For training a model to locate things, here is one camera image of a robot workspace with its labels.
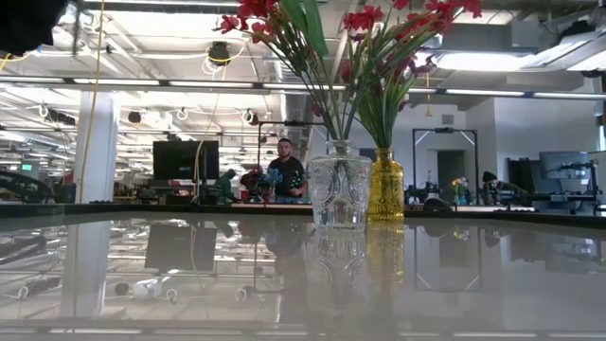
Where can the yellow glass bottle vase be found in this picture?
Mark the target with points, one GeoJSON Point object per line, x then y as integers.
{"type": "Point", "coordinates": [386, 189]}

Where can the blue flower bunch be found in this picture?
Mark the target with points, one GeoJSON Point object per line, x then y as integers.
{"type": "Point", "coordinates": [272, 177]}

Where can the tall black metal frame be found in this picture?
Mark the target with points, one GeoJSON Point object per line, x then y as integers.
{"type": "Point", "coordinates": [445, 130]}

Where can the dark red tulip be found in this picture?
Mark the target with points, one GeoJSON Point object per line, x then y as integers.
{"type": "Point", "coordinates": [346, 71]}

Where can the silver ventilation duct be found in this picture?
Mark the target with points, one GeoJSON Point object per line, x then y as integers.
{"type": "Point", "coordinates": [296, 106]}

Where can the red blossom spray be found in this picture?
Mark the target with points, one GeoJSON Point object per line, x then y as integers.
{"type": "Point", "coordinates": [255, 9]}
{"type": "Point", "coordinates": [362, 19]}
{"type": "Point", "coordinates": [445, 9]}

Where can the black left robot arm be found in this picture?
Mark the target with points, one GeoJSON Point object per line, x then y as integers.
{"type": "Point", "coordinates": [28, 23]}

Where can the white square pillar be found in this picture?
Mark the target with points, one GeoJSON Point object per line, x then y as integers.
{"type": "Point", "coordinates": [97, 151]}

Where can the purple blossom spray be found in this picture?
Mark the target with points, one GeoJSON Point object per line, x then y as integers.
{"type": "Point", "coordinates": [383, 109]}

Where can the clear cut glass vase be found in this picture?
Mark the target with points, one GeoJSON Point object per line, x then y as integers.
{"type": "Point", "coordinates": [340, 189]}

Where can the grey computer monitor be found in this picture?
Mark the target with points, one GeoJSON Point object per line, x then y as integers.
{"type": "Point", "coordinates": [563, 165]}

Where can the black ceiling camera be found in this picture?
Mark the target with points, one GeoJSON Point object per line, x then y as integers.
{"type": "Point", "coordinates": [219, 52]}

